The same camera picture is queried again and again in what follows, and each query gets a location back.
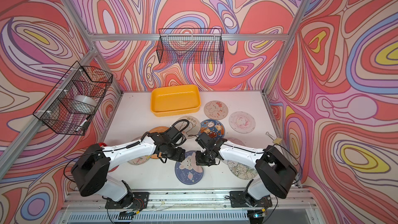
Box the orange round coaster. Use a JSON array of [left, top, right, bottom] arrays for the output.
[[149, 126, 169, 159]]

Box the red plastic cup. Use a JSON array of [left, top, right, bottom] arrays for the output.
[[97, 142, 119, 173]]

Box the green line-art coaster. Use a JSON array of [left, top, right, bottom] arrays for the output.
[[227, 160, 258, 180]]

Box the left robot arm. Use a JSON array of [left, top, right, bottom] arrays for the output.
[[71, 119, 190, 204]]

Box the left wall wire basket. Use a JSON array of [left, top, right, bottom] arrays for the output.
[[33, 62, 114, 136]]

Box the back wall wire basket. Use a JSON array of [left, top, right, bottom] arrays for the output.
[[156, 28, 224, 65]]

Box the silver tape roll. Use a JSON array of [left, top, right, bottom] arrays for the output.
[[72, 95, 97, 115]]

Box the yellow plastic storage box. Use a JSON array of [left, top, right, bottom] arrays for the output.
[[150, 85, 201, 117]]

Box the wall wire basket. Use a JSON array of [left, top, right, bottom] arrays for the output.
[[33, 62, 114, 136], [156, 28, 224, 65]]

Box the blue toast cartoon coaster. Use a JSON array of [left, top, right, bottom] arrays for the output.
[[198, 119, 226, 139]]

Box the pink swirl coaster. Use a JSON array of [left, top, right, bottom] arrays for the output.
[[229, 111, 256, 134]]

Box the pale pink cloud coaster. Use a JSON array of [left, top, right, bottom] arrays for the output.
[[222, 138, 246, 165]]

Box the cream blue doodle coaster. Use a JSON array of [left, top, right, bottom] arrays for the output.
[[126, 136, 152, 166]]

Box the white bear coaster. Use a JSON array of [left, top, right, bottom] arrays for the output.
[[178, 115, 201, 139]]

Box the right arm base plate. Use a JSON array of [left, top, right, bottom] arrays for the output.
[[226, 191, 273, 209]]

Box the yellow binder clip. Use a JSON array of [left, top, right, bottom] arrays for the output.
[[266, 132, 283, 145]]

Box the blue pink bunny coaster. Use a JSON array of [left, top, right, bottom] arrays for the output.
[[175, 150, 204, 185]]

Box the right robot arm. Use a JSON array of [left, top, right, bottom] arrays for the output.
[[195, 133, 297, 200]]

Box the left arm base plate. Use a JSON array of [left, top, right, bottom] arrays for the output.
[[105, 192, 149, 211]]

